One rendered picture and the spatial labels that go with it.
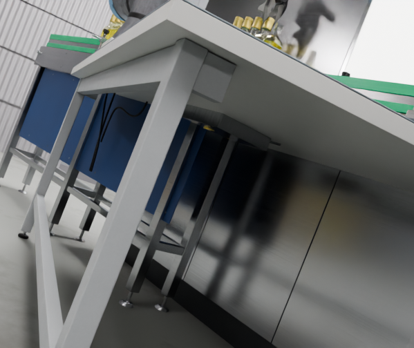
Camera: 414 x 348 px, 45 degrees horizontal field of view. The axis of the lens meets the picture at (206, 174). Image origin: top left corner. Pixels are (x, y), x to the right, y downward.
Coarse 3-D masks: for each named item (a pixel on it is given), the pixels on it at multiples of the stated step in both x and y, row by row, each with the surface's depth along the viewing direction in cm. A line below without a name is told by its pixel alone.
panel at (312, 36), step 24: (288, 0) 197; (312, 0) 187; (336, 0) 179; (360, 0) 171; (288, 24) 193; (312, 24) 184; (336, 24) 176; (360, 24) 168; (288, 48) 189; (312, 48) 181; (336, 48) 173; (336, 72) 170
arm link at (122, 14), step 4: (112, 0) 150; (116, 0) 148; (120, 0) 146; (124, 0) 144; (112, 4) 150; (116, 4) 148; (120, 4) 146; (124, 4) 144; (112, 8) 151; (116, 8) 149; (120, 8) 147; (124, 8) 145; (116, 12) 150; (120, 12) 149; (124, 12) 147; (128, 12) 145; (116, 16) 153; (120, 16) 151; (124, 16) 149; (124, 20) 153
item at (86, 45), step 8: (56, 40) 289; (64, 40) 280; (72, 40) 272; (80, 40) 264; (88, 40) 257; (96, 40) 251; (64, 48) 276; (72, 48) 269; (80, 48) 262; (88, 48) 254; (96, 48) 249
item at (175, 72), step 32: (128, 64) 109; (160, 64) 79; (192, 64) 70; (224, 64) 72; (96, 96) 209; (160, 96) 69; (64, 128) 206; (160, 128) 70; (160, 160) 70; (128, 192) 69; (32, 224) 207; (128, 224) 70; (96, 256) 69; (96, 288) 70; (96, 320) 70
